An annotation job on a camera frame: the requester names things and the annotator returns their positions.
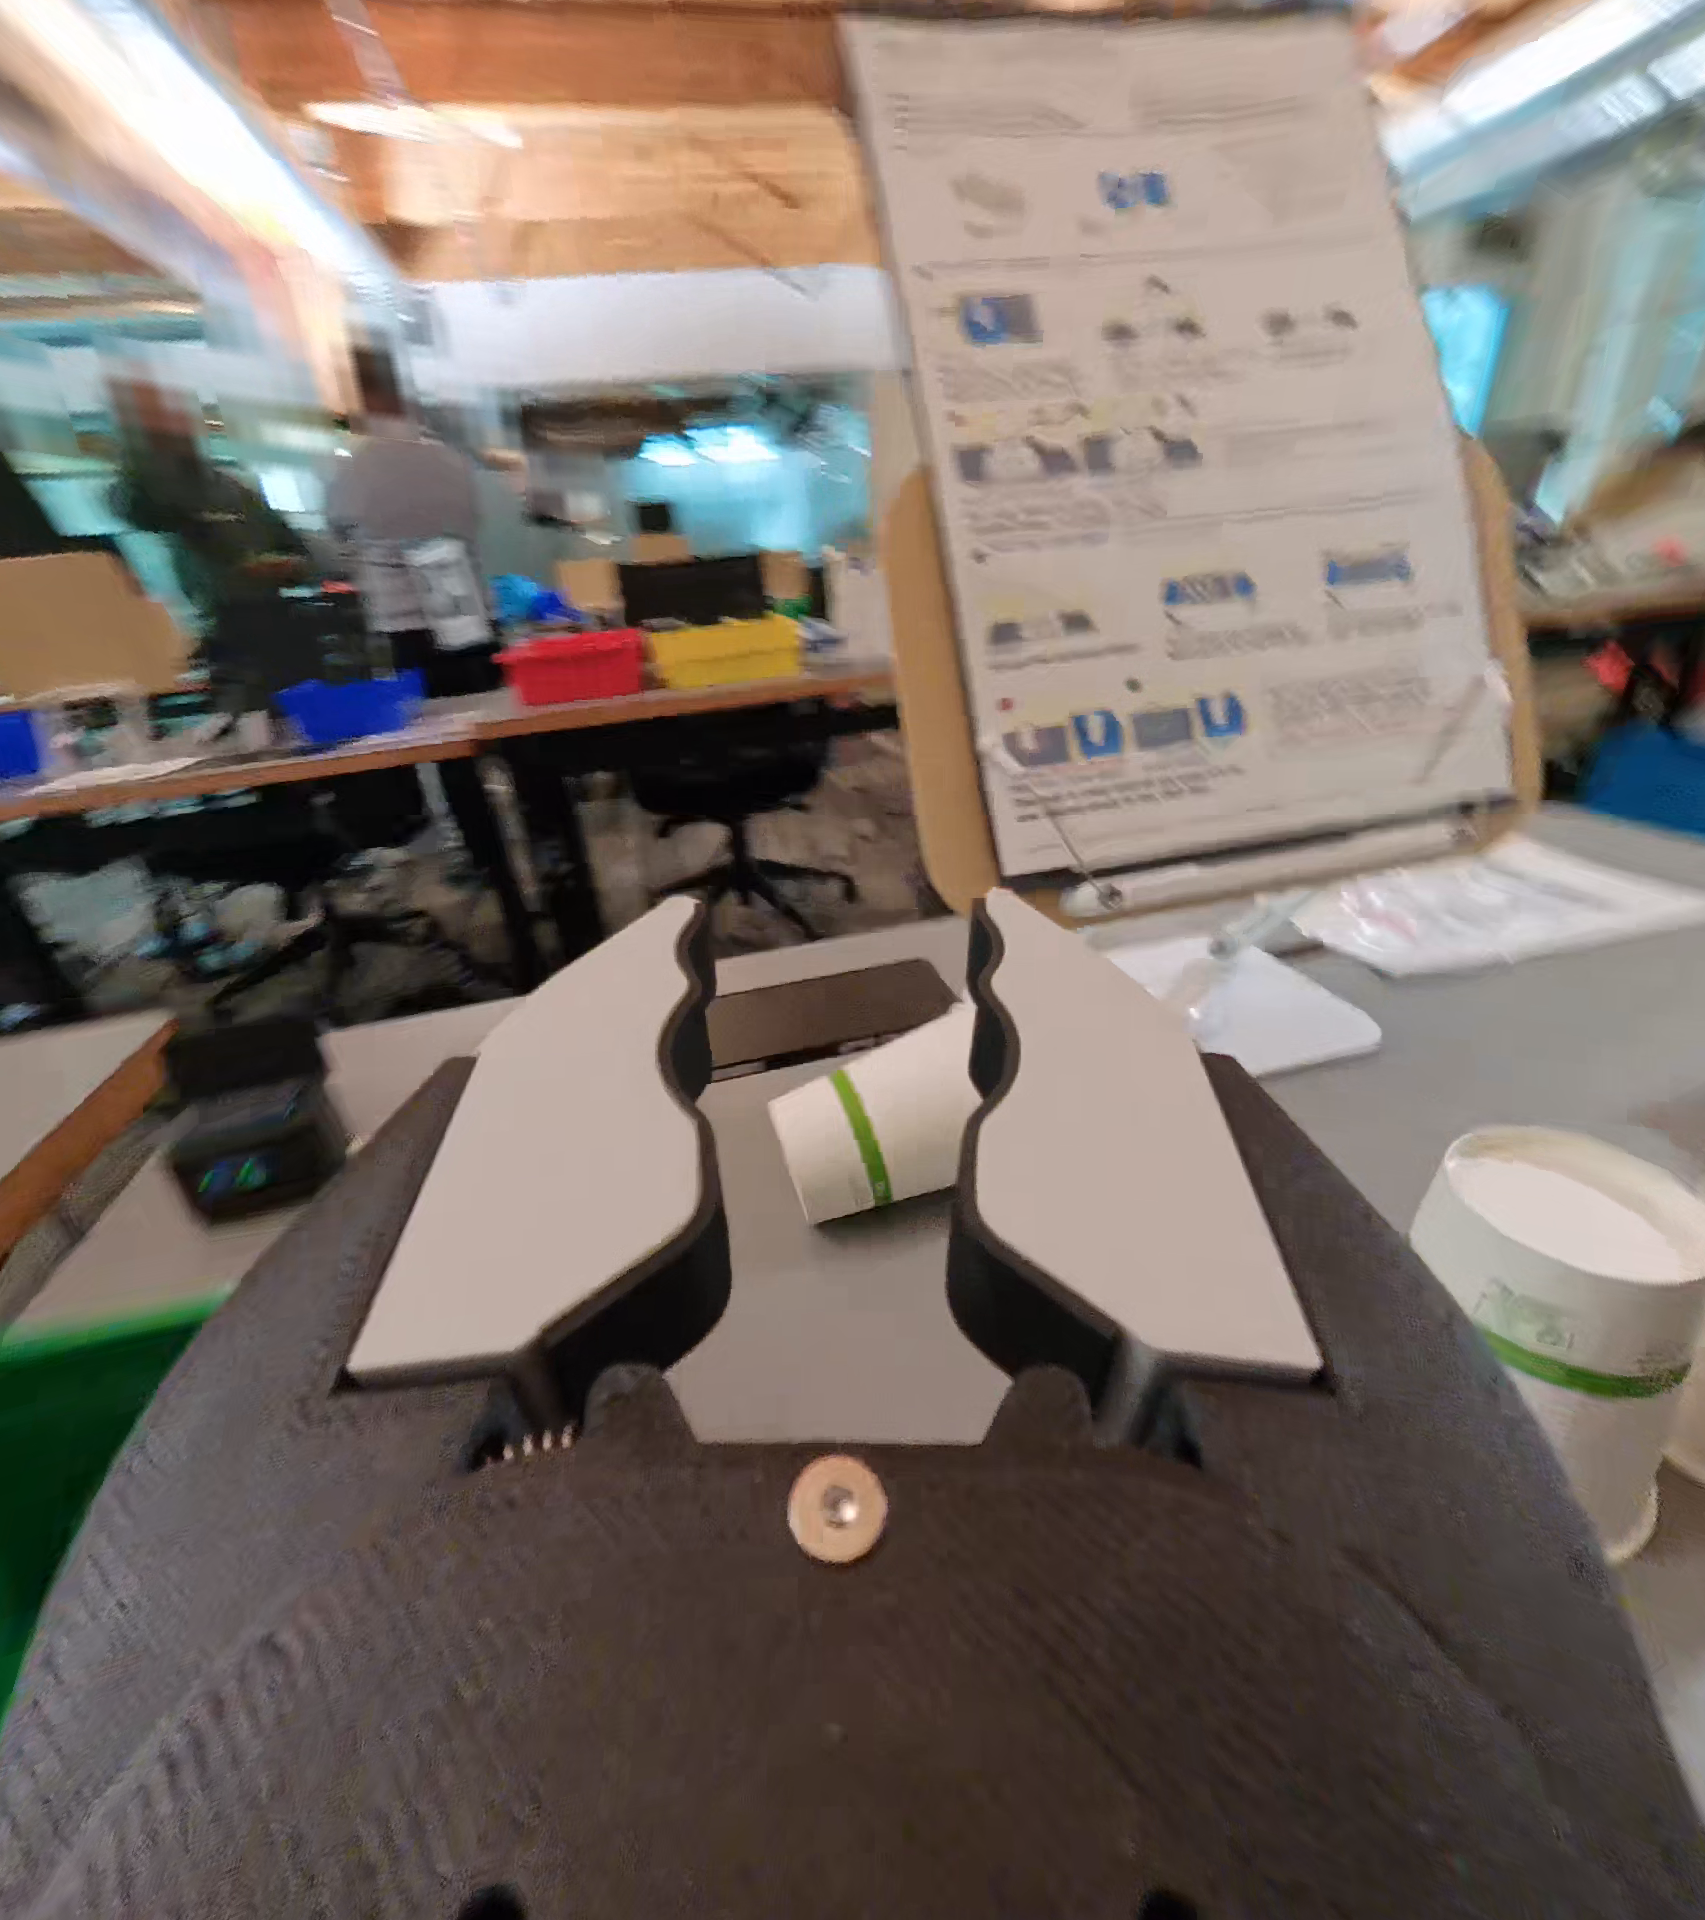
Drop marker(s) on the brown cardboard sheet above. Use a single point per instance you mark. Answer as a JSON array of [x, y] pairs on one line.
[[56, 623]]

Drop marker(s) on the black device with lit screen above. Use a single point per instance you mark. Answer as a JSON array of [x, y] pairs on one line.
[[261, 1124]]

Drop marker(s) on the yellow plastic bin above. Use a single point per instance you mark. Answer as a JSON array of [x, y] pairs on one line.
[[724, 652]]

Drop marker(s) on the red plastic bin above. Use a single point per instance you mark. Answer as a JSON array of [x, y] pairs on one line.
[[566, 668]]

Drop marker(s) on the printed instruction sheet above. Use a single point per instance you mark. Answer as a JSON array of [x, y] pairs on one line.
[[1196, 525]]

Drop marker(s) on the wooden document stand white base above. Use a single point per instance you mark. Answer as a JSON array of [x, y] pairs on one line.
[[1286, 1020]]

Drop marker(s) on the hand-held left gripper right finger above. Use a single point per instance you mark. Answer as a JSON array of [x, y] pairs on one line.
[[1137, 1200]]

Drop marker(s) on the black office chair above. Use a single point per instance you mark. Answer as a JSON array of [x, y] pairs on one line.
[[733, 781]]

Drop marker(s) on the large blue plastic bin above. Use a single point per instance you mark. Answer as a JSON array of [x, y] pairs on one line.
[[1691, 789]]

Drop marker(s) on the grey desk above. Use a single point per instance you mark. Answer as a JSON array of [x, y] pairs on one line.
[[1466, 1080]]

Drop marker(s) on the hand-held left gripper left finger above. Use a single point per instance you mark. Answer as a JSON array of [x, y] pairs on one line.
[[553, 1200]]

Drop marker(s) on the laminated paper sheet red label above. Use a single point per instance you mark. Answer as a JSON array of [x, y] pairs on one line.
[[1512, 908]]

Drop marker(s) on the long wooden work table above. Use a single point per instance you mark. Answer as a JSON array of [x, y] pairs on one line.
[[566, 716]]

